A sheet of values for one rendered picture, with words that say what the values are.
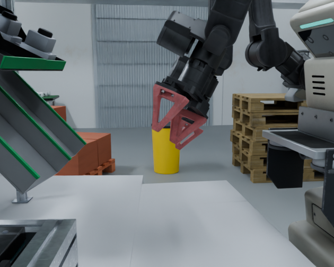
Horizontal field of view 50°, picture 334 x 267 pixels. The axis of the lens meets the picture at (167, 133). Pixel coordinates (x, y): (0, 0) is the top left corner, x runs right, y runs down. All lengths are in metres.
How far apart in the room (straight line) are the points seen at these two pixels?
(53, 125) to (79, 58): 6.91
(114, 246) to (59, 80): 7.19
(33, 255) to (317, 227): 0.69
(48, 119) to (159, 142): 3.32
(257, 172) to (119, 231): 3.32
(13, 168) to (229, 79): 7.65
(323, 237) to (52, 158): 0.64
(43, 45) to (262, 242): 0.59
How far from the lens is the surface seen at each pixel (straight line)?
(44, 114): 0.90
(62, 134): 0.89
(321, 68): 0.90
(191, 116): 0.73
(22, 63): 0.66
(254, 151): 3.97
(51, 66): 0.81
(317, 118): 0.88
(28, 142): 0.76
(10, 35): 0.84
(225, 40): 0.63
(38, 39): 0.80
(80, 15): 7.86
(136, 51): 7.73
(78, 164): 3.69
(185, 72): 0.68
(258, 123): 3.93
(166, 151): 4.17
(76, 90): 7.80
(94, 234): 0.77
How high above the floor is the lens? 1.19
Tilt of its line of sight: 10 degrees down
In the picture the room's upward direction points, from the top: straight up
